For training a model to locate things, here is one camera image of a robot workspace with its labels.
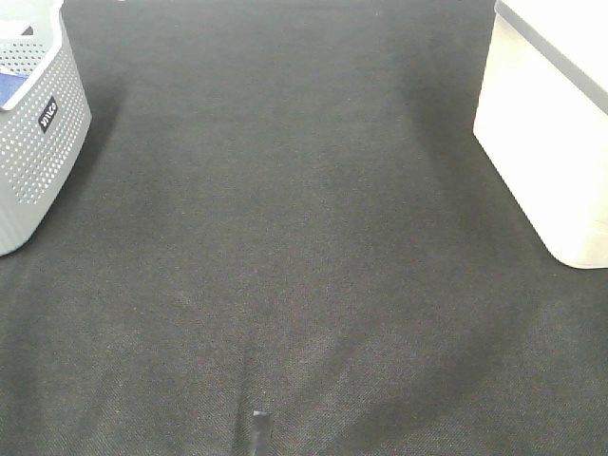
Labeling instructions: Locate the white storage box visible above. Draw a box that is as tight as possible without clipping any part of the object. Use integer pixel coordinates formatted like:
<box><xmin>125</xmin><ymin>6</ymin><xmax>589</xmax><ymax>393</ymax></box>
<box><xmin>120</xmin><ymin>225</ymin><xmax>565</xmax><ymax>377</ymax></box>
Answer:
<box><xmin>473</xmin><ymin>1</ymin><xmax>607</xmax><ymax>269</ymax></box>

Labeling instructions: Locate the grey tape strip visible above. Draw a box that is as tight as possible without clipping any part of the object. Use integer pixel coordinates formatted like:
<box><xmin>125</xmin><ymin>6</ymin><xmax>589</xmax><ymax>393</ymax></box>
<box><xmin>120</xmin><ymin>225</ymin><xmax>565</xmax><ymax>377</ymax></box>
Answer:
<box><xmin>251</xmin><ymin>410</ymin><xmax>273</xmax><ymax>456</ymax></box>

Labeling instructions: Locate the blue cloth in basket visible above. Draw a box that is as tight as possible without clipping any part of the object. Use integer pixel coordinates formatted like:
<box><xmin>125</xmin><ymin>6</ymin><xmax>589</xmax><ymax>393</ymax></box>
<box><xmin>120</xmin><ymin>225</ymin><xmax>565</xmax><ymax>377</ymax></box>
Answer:
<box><xmin>0</xmin><ymin>66</ymin><xmax>29</xmax><ymax>111</ymax></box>

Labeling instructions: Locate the black table cloth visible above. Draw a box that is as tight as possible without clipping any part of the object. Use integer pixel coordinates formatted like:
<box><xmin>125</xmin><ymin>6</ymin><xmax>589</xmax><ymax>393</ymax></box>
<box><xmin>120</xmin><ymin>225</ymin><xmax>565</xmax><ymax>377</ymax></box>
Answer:
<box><xmin>1</xmin><ymin>1</ymin><xmax>607</xmax><ymax>455</ymax></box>

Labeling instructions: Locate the grey perforated laundry basket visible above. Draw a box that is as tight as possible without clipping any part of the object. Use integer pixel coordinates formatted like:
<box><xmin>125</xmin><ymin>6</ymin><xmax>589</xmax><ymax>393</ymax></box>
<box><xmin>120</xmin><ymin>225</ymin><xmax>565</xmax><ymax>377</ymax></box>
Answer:
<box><xmin>1</xmin><ymin>1</ymin><xmax>91</xmax><ymax>255</ymax></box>

